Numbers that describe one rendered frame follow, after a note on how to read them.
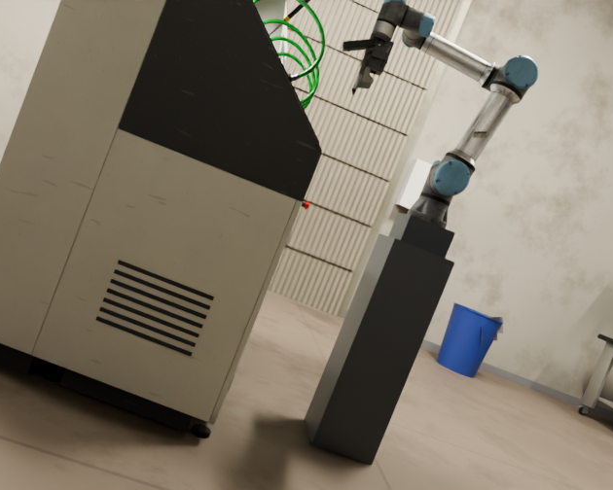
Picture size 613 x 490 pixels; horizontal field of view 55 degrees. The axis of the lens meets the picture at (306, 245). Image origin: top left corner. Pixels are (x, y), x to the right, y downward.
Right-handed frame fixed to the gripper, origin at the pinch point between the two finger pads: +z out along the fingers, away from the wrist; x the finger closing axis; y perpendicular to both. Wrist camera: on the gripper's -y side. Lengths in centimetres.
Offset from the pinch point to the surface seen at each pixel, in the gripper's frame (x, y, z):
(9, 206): -35, -81, 77
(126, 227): -35, -48, 70
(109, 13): -35, -74, 15
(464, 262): 348, 167, 31
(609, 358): 312, 313, 64
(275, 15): 35, -40, -24
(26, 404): -51, -51, 123
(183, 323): -35, -22, 91
